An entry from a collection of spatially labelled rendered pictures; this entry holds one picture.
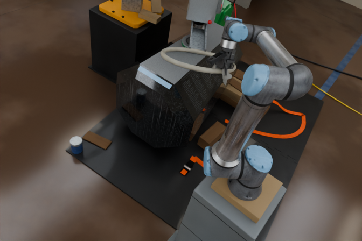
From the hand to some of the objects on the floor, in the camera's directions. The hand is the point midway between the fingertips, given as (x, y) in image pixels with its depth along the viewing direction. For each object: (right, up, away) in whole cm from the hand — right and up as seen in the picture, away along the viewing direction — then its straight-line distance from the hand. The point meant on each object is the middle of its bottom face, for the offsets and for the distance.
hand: (216, 80), depth 180 cm
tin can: (-113, -54, +91) cm, 155 cm away
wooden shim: (-98, -47, +101) cm, 148 cm away
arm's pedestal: (0, -121, +53) cm, 132 cm away
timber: (+9, -48, +124) cm, 133 cm away
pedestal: (-82, +31, +183) cm, 203 cm away
